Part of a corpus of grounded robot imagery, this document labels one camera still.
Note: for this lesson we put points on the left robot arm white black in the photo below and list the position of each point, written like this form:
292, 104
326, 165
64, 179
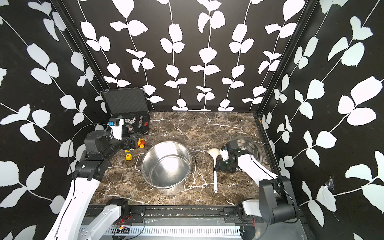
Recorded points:
101, 147

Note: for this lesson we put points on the small yellow toy block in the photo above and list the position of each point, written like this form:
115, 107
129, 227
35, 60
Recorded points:
129, 157

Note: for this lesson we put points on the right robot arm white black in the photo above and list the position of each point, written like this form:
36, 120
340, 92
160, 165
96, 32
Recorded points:
276, 201

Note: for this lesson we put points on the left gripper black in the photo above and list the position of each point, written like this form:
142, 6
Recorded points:
128, 146

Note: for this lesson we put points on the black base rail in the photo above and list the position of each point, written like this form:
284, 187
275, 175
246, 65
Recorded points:
229, 214

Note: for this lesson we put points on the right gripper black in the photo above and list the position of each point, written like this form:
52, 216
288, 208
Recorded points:
220, 166

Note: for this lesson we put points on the yellow red toy car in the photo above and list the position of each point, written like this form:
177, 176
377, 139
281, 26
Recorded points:
141, 143

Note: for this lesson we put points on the white slotted cable duct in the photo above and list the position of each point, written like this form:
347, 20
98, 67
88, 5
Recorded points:
176, 231

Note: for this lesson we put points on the white plastic ladle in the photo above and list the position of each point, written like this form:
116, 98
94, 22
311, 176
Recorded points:
214, 153

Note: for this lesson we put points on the black open case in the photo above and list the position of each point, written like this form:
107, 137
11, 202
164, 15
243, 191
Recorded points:
132, 104

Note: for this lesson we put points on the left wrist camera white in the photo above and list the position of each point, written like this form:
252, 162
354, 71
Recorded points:
116, 128

